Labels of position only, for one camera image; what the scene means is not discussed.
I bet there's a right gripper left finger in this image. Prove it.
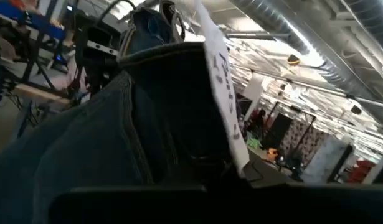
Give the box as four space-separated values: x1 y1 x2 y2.
47 185 208 224

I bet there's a blue metal rack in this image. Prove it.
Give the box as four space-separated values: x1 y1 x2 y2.
0 0 67 40

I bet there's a light wooden desk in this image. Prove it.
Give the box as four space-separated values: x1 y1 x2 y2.
12 83 74 106

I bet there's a charcoal garment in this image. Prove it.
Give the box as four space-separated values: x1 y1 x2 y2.
0 0 251 224

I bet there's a ribbed silver ceiling duct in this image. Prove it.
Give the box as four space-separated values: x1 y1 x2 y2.
228 0 383 125

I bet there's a silver round ceiling duct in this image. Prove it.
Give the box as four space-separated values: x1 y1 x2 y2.
340 0 383 72

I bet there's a bright green cloth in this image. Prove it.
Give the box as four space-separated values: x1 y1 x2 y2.
246 136 263 150

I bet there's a patterned board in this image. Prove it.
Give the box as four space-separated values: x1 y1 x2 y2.
280 119 331 162

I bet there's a black ceiling device yellow cable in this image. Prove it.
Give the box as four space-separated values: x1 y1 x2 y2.
286 54 301 66

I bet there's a black monitor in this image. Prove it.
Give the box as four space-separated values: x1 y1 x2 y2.
262 112 293 151

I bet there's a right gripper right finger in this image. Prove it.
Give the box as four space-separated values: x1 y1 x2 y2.
207 183 383 224

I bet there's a red object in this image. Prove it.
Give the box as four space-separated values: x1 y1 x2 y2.
345 159 376 184

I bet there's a person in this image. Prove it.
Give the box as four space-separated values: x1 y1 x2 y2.
252 108 268 138

